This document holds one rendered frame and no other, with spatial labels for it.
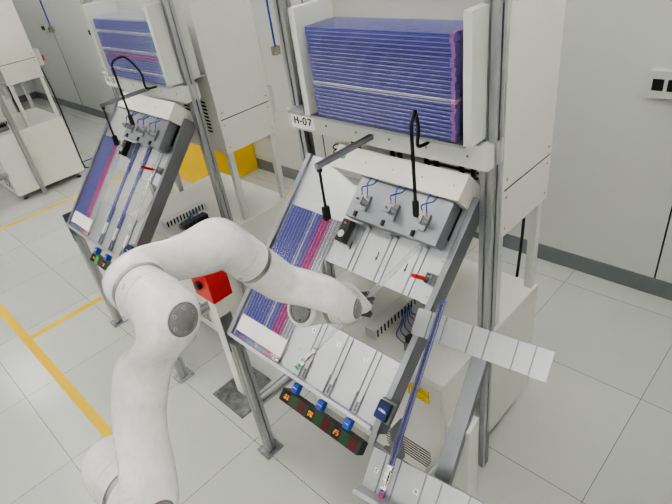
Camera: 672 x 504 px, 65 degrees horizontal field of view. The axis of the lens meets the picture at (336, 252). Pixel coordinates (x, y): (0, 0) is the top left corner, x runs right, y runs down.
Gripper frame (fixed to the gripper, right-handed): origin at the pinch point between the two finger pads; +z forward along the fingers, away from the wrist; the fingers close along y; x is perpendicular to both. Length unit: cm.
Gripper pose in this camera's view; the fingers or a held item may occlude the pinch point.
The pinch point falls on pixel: (365, 298)
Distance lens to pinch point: 148.7
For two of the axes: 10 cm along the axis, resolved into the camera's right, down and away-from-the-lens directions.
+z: 5.3, 0.0, 8.5
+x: -5.8, 7.3, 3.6
